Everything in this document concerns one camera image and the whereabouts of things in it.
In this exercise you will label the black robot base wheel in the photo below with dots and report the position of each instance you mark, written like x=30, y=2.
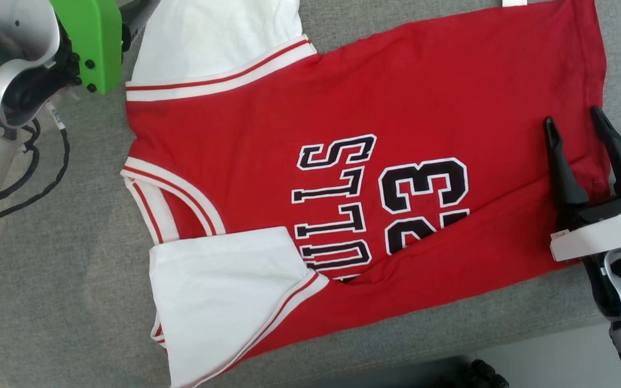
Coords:
x=477, y=374

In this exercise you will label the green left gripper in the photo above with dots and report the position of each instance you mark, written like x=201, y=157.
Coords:
x=95, y=37

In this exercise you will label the red white basketball jersey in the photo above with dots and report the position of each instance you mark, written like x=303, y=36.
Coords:
x=397, y=97

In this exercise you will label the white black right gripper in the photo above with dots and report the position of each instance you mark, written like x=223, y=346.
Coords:
x=607, y=231

